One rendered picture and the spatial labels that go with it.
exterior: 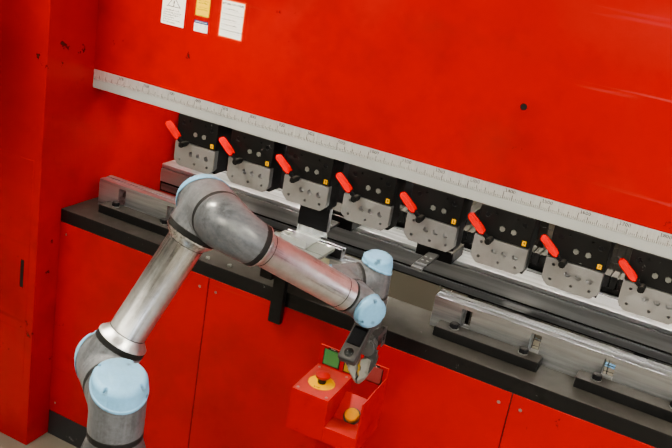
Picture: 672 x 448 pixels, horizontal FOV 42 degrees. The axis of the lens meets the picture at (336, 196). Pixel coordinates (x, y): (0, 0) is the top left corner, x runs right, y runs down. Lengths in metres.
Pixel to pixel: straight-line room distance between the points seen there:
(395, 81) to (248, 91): 0.47
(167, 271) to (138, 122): 1.40
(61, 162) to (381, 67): 1.13
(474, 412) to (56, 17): 1.68
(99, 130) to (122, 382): 1.39
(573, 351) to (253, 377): 0.97
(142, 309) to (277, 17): 1.02
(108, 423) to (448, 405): 1.01
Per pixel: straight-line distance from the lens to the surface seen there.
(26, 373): 3.23
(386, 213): 2.47
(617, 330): 2.69
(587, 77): 2.25
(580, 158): 2.28
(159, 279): 1.89
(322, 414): 2.30
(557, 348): 2.45
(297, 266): 1.83
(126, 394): 1.82
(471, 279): 2.74
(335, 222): 2.80
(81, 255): 3.02
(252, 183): 2.66
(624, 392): 2.42
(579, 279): 2.37
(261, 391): 2.75
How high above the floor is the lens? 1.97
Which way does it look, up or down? 18 degrees down
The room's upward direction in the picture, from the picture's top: 10 degrees clockwise
